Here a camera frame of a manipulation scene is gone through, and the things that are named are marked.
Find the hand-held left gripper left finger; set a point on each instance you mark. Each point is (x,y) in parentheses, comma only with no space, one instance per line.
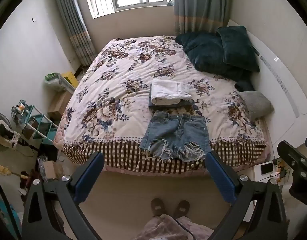
(86,180)

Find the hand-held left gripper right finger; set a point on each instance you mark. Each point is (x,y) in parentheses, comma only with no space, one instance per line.
(221,180)

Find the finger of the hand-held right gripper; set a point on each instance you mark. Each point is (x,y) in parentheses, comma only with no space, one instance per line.
(292,155)

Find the blue denim shorts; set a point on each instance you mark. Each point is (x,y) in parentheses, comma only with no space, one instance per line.
(173,132)

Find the folded white pants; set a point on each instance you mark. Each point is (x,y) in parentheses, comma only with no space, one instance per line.
(168,92)

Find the black phone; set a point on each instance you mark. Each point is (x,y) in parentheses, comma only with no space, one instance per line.
(267,168)

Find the small cardboard box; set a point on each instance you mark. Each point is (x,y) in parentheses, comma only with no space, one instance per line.
(52,170)

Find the white nightstand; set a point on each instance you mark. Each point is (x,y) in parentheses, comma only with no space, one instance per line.
(262,180)

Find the person's right brown slipper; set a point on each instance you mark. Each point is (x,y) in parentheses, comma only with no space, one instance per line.
(182,208)

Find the person's brown slipper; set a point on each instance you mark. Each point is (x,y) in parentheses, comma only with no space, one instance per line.
(182,208)
(157,207)

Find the grey pillow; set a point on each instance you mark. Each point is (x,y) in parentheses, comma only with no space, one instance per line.
(258,103)

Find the teal storage rack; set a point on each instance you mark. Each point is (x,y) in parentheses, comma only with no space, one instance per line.
(41,127)

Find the person's left brown slipper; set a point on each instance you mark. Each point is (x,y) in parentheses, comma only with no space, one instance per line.
(157,207)

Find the white headboard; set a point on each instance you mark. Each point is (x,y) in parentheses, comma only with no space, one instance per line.
(281,75)

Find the large cardboard box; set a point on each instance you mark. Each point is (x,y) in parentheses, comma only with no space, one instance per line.
(59,103)

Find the small dark cushion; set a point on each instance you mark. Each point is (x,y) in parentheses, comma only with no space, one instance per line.
(244,86)

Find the folded dark jeans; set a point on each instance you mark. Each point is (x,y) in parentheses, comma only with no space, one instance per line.
(186,103)

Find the standing fan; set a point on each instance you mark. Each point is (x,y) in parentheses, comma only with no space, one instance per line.
(3,132)

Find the yellow box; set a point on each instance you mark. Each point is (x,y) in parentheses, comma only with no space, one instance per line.
(70,79)

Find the clear plastic bin green lid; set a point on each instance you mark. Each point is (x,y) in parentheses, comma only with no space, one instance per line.
(54,81)

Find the floral quilt bed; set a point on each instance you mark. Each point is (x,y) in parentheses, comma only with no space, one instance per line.
(123,80)

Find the large dark green pillow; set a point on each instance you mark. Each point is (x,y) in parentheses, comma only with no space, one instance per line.
(206,52)
(238,47)

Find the grey striped curtain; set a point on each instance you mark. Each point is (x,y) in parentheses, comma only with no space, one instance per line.
(201,5)
(73,22)

